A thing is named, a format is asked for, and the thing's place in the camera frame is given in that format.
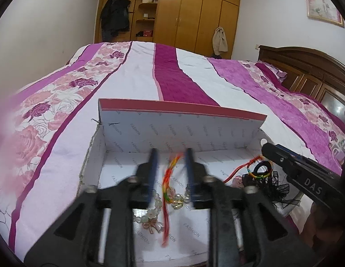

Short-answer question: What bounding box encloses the floral purple bedspread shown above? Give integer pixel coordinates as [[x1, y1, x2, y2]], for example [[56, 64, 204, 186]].
[[0, 41, 345, 263]]

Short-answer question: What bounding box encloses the pink cardboard box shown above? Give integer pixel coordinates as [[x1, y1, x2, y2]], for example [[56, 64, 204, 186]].
[[77, 97, 303, 267]]

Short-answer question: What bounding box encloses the wooden wardrobe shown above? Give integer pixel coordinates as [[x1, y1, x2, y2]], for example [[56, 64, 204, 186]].
[[91, 0, 242, 61]]

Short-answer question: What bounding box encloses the white cable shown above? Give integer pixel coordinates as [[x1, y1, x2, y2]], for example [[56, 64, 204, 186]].
[[330, 139, 345, 162]]

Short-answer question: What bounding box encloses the pearl bracelet gold pendant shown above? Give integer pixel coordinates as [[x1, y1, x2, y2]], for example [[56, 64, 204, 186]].
[[171, 190, 193, 210]]

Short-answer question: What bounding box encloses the purple floral pillow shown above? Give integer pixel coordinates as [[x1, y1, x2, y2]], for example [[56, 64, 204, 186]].
[[257, 61, 289, 84]]

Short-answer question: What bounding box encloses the jade bead bracelet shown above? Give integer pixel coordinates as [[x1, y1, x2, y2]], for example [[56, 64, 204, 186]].
[[133, 191, 165, 235]]

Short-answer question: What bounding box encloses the beige hanging coat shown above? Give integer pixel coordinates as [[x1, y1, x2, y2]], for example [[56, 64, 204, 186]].
[[212, 27, 229, 53]]

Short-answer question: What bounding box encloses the dark wooden headboard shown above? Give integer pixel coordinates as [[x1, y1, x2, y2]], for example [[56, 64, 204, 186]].
[[258, 45, 345, 124]]

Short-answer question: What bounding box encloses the black hanging coat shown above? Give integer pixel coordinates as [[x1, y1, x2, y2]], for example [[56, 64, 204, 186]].
[[100, 0, 131, 42]]

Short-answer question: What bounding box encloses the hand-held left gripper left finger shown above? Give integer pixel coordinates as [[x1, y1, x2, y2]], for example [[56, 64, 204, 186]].
[[24, 148, 160, 267]]

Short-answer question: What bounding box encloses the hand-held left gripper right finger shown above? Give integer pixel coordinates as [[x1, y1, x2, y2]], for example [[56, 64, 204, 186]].
[[184, 148, 319, 267]]

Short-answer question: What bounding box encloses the black hair tie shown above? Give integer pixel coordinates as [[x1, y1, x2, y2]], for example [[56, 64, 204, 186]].
[[253, 160, 274, 175]]

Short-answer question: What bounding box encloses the person's right hand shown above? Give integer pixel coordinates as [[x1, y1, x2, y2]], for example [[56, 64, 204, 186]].
[[301, 200, 345, 258]]

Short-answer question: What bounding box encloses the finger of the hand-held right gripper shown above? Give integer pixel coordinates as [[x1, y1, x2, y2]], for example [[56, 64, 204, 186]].
[[274, 144, 329, 170], [261, 142, 301, 179]]

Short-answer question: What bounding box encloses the black lace hair bow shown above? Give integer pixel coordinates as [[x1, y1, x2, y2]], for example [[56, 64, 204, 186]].
[[241, 169, 303, 208]]

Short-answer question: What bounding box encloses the red string bracelet heart pendant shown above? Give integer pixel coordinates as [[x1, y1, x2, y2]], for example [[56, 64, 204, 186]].
[[160, 153, 182, 247]]

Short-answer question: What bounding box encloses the framed wall photo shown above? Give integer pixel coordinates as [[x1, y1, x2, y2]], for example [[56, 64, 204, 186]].
[[303, 0, 345, 28]]

